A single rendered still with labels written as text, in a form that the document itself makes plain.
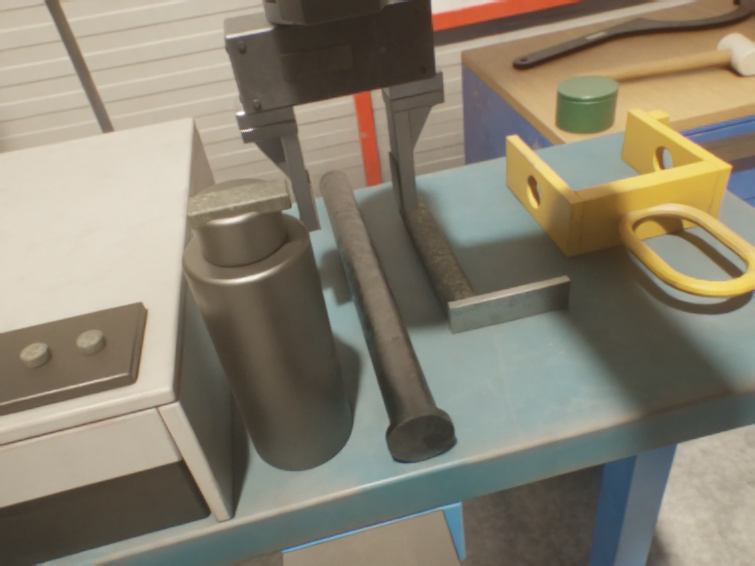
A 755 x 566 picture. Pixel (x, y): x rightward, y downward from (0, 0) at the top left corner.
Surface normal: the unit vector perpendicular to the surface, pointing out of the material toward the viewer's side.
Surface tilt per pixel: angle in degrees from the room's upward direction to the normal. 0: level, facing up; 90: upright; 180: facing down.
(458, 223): 0
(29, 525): 90
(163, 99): 90
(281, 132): 89
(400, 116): 89
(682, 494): 0
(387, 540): 0
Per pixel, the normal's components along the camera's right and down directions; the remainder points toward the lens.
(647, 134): -0.97, 0.22
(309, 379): 0.61, 0.42
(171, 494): 0.21, 0.58
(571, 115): -0.61, 0.54
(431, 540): -0.13, -0.79
